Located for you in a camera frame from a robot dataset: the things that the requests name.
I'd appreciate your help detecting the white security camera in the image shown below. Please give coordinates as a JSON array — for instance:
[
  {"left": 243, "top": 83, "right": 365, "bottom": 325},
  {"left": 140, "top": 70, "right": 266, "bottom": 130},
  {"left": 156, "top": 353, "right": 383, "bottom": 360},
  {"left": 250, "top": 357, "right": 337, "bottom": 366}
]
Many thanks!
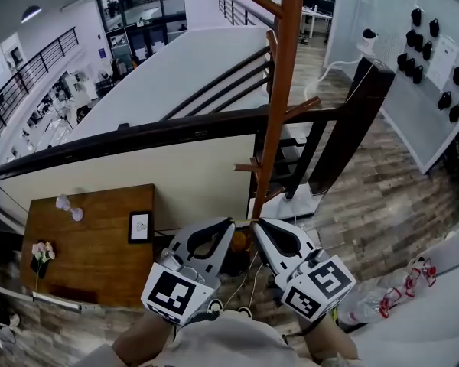
[{"left": 354, "top": 28, "right": 379, "bottom": 56}]

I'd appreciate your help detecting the black metal stair railing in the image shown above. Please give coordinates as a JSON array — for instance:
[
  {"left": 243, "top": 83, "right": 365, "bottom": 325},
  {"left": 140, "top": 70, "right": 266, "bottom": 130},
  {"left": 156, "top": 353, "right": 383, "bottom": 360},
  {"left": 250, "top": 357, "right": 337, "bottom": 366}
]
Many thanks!
[{"left": 159, "top": 45, "right": 275, "bottom": 122}]

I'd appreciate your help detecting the round ceiling lamp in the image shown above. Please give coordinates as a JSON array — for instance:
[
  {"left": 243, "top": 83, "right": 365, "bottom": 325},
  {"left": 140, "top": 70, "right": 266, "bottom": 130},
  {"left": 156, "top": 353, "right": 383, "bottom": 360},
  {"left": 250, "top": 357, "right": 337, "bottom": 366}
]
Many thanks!
[{"left": 20, "top": 5, "right": 43, "bottom": 24}]

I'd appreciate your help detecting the person's left forearm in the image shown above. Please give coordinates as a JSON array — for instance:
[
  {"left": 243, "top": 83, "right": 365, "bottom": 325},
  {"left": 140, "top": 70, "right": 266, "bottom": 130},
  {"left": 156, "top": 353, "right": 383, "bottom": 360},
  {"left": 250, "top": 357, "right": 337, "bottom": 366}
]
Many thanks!
[{"left": 110, "top": 310, "right": 185, "bottom": 367}]

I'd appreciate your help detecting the pale pink flower bunch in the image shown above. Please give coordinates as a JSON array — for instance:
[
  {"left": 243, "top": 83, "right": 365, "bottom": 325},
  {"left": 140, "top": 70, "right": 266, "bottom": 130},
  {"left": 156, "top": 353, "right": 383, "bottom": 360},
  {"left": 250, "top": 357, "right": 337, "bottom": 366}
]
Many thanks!
[{"left": 29, "top": 241, "right": 57, "bottom": 293}]

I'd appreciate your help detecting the white pegboard panel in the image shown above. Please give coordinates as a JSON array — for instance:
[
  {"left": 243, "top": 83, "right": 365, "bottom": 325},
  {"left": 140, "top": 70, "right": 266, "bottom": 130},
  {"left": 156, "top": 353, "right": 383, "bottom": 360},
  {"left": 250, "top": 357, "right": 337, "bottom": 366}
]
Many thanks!
[{"left": 379, "top": 0, "right": 459, "bottom": 174}]

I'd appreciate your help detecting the black metal landing railing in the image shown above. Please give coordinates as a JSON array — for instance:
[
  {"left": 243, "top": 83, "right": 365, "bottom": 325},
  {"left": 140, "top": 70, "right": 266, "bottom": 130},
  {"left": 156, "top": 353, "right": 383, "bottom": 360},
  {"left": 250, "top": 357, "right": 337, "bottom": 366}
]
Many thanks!
[{"left": 216, "top": 0, "right": 275, "bottom": 29}]

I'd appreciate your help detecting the clear bag with red rings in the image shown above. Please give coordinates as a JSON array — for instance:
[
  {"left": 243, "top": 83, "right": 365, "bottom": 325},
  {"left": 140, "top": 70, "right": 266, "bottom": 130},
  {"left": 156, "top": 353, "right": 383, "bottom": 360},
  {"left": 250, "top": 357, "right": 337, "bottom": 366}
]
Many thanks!
[{"left": 336, "top": 257, "right": 438, "bottom": 334}]

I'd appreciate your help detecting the metal rail strip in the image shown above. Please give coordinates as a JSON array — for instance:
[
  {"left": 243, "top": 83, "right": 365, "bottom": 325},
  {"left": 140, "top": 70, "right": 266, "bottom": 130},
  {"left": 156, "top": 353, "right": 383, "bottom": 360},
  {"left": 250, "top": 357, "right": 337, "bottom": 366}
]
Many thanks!
[{"left": 31, "top": 291, "right": 101, "bottom": 313}]

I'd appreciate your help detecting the person's right forearm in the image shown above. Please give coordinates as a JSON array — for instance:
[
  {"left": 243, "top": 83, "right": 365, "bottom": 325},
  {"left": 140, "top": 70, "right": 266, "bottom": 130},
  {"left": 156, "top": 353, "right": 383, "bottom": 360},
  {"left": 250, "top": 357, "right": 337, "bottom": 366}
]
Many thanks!
[{"left": 296, "top": 311, "right": 360, "bottom": 362}]

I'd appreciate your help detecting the frosted glass partition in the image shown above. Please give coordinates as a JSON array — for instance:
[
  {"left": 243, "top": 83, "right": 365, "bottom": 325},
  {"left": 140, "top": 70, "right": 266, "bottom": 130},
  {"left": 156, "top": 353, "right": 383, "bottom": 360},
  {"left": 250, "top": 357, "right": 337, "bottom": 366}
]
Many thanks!
[{"left": 323, "top": 0, "right": 422, "bottom": 80}]

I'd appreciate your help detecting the white floor stand base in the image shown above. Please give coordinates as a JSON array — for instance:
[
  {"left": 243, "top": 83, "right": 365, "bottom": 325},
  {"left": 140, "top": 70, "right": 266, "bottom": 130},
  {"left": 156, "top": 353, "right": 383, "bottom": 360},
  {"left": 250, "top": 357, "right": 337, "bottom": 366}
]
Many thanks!
[{"left": 265, "top": 192, "right": 324, "bottom": 221}]

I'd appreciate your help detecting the white hose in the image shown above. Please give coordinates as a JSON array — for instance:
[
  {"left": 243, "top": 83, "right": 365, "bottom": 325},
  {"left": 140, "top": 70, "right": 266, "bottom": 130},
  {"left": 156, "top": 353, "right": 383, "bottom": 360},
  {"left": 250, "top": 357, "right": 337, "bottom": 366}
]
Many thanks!
[{"left": 304, "top": 56, "right": 365, "bottom": 99}]

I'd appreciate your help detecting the black metal balcony railing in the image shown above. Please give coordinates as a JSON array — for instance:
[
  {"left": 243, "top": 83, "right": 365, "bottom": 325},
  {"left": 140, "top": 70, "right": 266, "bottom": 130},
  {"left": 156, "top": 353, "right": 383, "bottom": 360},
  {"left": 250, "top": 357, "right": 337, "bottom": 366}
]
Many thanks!
[{"left": 0, "top": 26, "right": 80, "bottom": 139}]

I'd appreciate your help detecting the white desk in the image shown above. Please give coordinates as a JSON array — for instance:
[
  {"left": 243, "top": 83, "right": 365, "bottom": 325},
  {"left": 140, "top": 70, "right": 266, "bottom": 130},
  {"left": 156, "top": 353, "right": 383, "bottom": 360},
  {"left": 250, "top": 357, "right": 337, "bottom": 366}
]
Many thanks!
[{"left": 301, "top": 8, "right": 334, "bottom": 40}]

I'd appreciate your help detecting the white twin spot lamp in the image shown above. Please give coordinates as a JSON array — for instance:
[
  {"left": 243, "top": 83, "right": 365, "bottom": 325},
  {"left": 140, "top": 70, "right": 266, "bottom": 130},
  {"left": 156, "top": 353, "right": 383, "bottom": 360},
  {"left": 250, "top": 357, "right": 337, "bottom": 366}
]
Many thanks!
[{"left": 55, "top": 193, "right": 85, "bottom": 222}]

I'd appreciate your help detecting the white table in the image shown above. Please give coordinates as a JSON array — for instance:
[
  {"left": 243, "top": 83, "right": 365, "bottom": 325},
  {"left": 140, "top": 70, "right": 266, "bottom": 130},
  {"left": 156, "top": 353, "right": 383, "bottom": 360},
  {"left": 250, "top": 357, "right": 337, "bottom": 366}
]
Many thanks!
[{"left": 346, "top": 222, "right": 459, "bottom": 367}]

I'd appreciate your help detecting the group of black pouches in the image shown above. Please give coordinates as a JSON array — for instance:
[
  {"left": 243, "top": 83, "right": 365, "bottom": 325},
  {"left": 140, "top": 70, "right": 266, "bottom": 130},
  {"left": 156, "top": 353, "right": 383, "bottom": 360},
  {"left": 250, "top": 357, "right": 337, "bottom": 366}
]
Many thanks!
[{"left": 396, "top": 8, "right": 459, "bottom": 124}]

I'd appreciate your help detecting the dark wooden handrail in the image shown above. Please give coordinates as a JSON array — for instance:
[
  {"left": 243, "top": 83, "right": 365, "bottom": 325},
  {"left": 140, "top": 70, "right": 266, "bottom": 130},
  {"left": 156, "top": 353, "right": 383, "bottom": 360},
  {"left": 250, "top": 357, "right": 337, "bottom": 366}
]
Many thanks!
[{"left": 0, "top": 106, "right": 340, "bottom": 179}]

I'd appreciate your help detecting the person's light shirt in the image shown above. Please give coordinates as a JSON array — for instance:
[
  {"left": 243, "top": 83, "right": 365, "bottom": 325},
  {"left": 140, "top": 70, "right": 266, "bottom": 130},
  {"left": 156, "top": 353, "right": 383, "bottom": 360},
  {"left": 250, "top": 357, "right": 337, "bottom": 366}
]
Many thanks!
[{"left": 71, "top": 314, "right": 332, "bottom": 367}]

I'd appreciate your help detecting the dark wooden newel post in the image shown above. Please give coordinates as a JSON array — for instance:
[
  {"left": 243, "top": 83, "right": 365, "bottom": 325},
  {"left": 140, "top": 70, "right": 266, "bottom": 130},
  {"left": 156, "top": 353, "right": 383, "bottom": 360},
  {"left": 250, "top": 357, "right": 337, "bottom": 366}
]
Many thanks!
[{"left": 308, "top": 57, "right": 397, "bottom": 196}]

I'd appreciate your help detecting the white paper sheet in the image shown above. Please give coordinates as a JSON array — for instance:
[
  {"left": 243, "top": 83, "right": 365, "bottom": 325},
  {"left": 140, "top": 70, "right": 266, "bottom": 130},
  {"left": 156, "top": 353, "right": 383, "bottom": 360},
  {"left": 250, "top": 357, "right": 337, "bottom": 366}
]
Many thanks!
[{"left": 425, "top": 34, "right": 459, "bottom": 92}]

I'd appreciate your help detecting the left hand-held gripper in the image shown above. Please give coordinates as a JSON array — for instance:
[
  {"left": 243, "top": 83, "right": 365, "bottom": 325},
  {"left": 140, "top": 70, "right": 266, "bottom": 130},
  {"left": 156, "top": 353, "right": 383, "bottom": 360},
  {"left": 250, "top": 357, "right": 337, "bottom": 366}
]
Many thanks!
[{"left": 140, "top": 216, "right": 236, "bottom": 326}]

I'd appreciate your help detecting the brown wooden coat rack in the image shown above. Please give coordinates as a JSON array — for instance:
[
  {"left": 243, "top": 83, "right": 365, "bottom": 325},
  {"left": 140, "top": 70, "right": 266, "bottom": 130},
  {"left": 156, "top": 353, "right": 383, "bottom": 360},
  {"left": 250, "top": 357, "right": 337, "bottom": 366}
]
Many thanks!
[{"left": 228, "top": 0, "right": 322, "bottom": 223}]

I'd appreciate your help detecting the white floor cable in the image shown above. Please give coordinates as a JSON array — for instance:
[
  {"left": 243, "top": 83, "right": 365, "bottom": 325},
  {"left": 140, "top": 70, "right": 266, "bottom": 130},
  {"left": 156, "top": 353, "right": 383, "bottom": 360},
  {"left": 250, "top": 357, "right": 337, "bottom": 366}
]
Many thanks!
[{"left": 223, "top": 252, "right": 264, "bottom": 310}]

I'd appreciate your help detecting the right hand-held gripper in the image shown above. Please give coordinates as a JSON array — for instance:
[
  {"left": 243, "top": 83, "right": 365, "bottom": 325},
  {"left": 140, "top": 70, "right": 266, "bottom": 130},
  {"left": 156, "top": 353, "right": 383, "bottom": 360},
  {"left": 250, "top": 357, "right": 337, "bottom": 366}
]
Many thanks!
[{"left": 252, "top": 217, "right": 357, "bottom": 323}]

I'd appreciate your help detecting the brown wooden table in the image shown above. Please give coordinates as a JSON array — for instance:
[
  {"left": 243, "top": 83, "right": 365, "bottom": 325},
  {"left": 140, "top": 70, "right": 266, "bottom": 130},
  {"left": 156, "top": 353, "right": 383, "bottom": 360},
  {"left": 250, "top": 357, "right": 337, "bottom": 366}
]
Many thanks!
[{"left": 20, "top": 183, "right": 156, "bottom": 309}]

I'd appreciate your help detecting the black picture frame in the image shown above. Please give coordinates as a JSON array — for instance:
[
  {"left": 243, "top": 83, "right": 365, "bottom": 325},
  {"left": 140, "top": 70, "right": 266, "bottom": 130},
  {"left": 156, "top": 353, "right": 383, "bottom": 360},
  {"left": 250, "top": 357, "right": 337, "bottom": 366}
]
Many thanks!
[{"left": 127, "top": 210, "right": 155, "bottom": 245}]

